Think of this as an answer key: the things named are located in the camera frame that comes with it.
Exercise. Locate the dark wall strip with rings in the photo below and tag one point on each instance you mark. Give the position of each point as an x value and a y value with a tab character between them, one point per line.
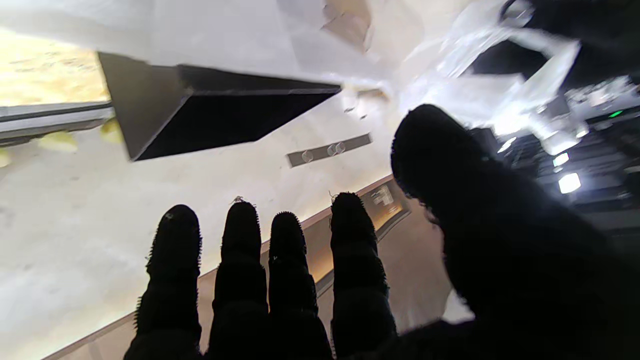
350	144

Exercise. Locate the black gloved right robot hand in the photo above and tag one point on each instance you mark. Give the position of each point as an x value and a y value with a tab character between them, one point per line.
525	260

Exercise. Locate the white printed plastic bag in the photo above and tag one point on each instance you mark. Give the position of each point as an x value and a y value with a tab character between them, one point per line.
225	35

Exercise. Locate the yellow lemon piece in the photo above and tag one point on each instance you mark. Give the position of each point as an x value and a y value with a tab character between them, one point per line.
111	131
57	141
2	158

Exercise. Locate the open black gift box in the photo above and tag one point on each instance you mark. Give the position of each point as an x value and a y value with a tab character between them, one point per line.
200	120

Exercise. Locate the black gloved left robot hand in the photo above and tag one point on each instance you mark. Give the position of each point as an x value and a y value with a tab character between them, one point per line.
600	30

